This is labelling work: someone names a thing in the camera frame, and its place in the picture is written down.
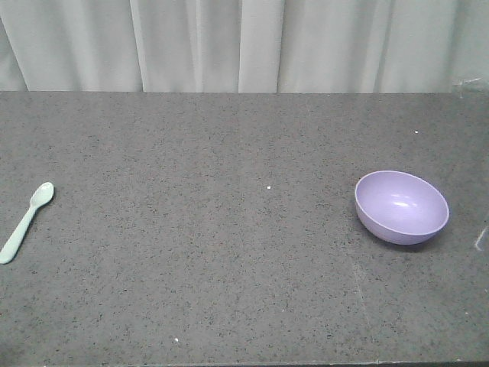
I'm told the mint green plastic spoon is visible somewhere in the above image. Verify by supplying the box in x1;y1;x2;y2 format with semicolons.
1;182;54;265

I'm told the lilac plastic bowl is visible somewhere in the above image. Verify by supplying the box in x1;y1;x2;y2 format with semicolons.
355;171;450;245

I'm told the white curtain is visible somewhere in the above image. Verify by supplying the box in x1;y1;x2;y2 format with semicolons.
1;1;488;93

